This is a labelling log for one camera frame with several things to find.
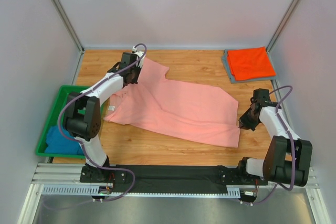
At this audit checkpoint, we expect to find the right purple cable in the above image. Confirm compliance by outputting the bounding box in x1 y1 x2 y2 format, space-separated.
238 85 296 207

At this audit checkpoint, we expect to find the aluminium frame rail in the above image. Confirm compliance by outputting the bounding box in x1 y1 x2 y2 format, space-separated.
31 163 320 189

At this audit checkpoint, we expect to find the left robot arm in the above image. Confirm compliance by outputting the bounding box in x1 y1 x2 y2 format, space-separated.
61 49 146 169

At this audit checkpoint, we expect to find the white slotted cable duct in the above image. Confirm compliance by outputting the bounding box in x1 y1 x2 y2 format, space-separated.
41 185 240 199

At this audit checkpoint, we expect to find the folded grey t-shirt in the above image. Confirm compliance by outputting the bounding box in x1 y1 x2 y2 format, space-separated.
221 49 277 84

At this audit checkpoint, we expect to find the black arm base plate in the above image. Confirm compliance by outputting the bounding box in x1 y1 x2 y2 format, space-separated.
80 165 261 183

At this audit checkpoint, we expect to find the green plastic tray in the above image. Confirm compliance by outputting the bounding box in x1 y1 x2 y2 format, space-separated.
35 86 104 158

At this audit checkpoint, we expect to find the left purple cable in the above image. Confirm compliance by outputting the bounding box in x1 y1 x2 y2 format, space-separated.
41 42 148 210

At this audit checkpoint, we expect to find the pink t-shirt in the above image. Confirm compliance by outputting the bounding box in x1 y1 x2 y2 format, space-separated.
104 59 240 148

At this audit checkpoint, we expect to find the purple cable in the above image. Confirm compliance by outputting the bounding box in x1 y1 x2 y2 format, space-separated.
238 85 296 207
41 42 148 210

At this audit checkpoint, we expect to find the blue t-shirt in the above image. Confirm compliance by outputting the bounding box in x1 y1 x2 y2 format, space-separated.
45 125 83 155

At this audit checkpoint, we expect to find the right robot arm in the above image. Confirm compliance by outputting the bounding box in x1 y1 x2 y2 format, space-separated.
238 89 313 190

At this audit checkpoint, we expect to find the folded orange t-shirt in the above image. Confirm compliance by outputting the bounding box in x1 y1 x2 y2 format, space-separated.
227 47 276 81

